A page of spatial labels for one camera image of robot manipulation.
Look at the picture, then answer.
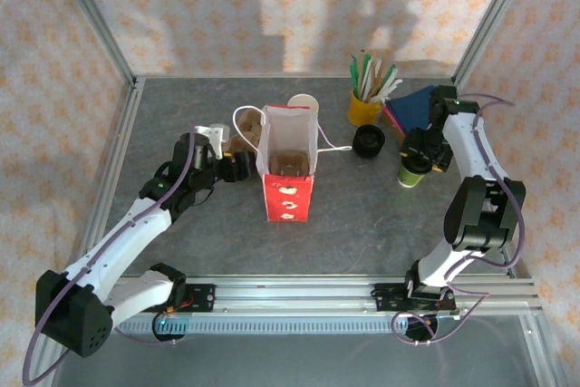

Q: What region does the red paper bag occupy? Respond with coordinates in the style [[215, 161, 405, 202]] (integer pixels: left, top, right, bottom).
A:
[[232, 104, 353, 223]]

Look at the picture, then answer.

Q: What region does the blue paper napkin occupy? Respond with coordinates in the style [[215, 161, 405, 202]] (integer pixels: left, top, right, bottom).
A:
[[388, 84, 437, 135]]

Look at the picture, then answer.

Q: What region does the pink paper napkin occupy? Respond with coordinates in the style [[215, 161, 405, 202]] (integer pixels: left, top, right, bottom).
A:
[[383, 105, 408, 137]]

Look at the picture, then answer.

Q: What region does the yellow mug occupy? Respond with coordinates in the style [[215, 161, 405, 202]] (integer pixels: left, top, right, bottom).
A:
[[347, 87, 384, 128]]

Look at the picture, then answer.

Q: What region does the white green wrapped straw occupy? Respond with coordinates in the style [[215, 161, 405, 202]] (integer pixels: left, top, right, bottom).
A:
[[372, 63, 400, 102]]

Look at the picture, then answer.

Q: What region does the brown paper wrapped straw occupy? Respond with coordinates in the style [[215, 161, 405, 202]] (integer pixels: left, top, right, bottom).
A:
[[369, 49, 391, 99]]

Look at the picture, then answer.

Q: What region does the black round base unit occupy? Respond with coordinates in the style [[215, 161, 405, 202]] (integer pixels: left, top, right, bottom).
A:
[[151, 312, 189, 343], [405, 314, 440, 343]]

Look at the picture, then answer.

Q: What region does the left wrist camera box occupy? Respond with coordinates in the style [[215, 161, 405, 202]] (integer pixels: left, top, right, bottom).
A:
[[194, 122, 227, 160]]

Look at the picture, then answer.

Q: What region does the aluminium left side rail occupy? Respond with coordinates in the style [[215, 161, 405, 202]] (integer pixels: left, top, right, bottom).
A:
[[74, 78, 147, 278]]

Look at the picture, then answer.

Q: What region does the aluminium rail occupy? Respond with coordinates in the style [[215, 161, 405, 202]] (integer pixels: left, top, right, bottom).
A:
[[48, 274, 544, 317], [74, 78, 147, 278]]

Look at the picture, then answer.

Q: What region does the aluminium right post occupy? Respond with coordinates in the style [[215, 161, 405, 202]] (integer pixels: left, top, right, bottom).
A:
[[452, 0, 541, 85]]

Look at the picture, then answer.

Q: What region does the aluminium post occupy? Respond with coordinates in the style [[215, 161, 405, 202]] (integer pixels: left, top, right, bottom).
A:
[[452, 0, 541, 85], [47, 0, 140, 87]]

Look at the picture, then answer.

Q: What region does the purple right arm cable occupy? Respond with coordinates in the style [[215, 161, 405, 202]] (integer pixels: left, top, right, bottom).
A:
[[391, 92, 527, 346]]

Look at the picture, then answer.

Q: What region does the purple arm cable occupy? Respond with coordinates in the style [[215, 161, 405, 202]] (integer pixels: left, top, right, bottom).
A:
[[21, 125, 200, 386], [391, 92, 527, 346]]

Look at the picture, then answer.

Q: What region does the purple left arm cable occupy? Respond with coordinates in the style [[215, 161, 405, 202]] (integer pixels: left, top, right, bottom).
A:
[[21, 125, 200, 386]]

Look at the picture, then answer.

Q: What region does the black left mount plate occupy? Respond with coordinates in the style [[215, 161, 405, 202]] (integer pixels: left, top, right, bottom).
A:
[[174, 282, 217, 314]]

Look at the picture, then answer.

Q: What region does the black mount plate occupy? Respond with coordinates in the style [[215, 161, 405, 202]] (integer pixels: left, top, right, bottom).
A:
[[373, 282, 458, 314], [174, 282, 217, 314]]

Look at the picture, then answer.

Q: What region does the aluminium front rail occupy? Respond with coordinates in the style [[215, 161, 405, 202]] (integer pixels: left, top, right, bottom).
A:
[[48, 274, 544, 317]]

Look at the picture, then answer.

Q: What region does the black right mount plate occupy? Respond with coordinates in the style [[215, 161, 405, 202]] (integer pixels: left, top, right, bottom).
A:
[[373, 282, 458, 314]]

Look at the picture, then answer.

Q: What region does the grey slotted cable duct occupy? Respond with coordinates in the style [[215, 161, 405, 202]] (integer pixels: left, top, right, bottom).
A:
[[111, 316, 411, 334]]

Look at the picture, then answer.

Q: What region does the aluminium left post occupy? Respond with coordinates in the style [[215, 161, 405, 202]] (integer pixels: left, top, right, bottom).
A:
[[47, 0, 140, 87]]

